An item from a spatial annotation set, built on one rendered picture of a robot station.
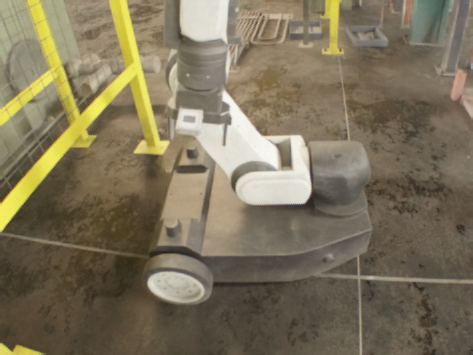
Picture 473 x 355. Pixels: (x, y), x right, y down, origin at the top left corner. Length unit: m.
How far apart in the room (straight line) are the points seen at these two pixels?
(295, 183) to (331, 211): 0.16
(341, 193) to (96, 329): 0.83
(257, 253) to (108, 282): 0.52
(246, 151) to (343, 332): 0.56
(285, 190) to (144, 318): 0.56
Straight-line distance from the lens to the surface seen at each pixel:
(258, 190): 0.97
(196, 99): 0.66
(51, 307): 1.29
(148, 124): 1.67
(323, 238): 1.02
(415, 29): 3.00
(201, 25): 0.57
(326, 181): 1.00
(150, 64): 2.11
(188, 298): 1.09
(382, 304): 1.13
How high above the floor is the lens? 0.95
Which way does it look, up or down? 40 degrees down
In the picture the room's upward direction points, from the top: 7 degrees counter-clockwise
